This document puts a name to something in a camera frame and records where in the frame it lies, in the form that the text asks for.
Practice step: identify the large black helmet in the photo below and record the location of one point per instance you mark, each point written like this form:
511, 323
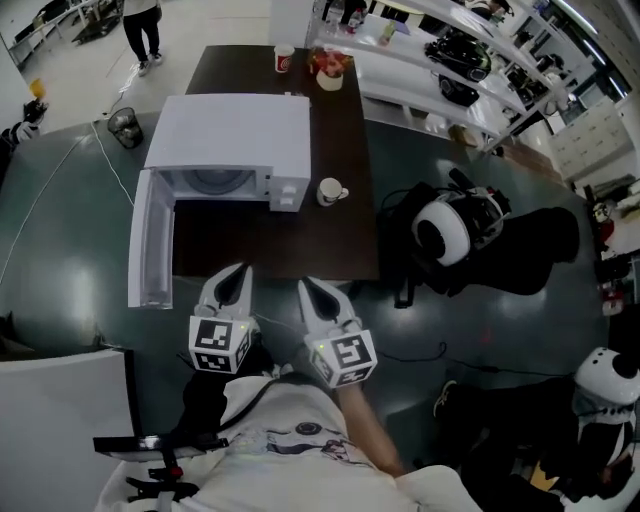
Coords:
460, 55

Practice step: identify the red flowers in white pot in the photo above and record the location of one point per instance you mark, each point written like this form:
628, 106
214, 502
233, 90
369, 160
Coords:
331, 70

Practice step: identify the small black helmet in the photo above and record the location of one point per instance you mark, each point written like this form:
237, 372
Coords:
457, 90

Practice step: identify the red and white paper cup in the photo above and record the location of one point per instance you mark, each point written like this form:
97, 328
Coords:
284, 59

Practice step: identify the person's right forearm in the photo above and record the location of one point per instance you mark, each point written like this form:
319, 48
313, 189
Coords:
367, 430

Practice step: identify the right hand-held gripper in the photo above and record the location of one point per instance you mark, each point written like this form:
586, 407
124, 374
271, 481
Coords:
345, 357

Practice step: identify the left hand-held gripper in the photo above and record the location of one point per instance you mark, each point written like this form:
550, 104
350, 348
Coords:
215, 342

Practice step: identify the white desk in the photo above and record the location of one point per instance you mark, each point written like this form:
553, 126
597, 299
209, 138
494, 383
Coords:
55, 430

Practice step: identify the white shelving unit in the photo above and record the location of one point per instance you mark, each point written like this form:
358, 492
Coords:
400, 65

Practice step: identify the person's white printed shirt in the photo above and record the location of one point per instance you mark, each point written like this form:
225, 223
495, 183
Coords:
280, 470

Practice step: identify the green bottle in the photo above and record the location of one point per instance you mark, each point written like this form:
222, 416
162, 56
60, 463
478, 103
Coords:
387, 34

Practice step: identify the white microwave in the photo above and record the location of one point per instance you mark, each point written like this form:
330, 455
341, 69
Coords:
235, 135

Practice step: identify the black clamp bar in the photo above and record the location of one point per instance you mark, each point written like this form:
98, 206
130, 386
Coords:
150, 443

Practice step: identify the white drawer cabinet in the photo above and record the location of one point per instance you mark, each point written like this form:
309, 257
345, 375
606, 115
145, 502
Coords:
592, 137

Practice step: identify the person's left forearm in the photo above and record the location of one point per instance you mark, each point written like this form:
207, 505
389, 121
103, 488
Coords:
202, 400

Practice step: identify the clear bottle with red label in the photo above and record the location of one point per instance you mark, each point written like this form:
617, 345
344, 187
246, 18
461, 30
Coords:
354, 21

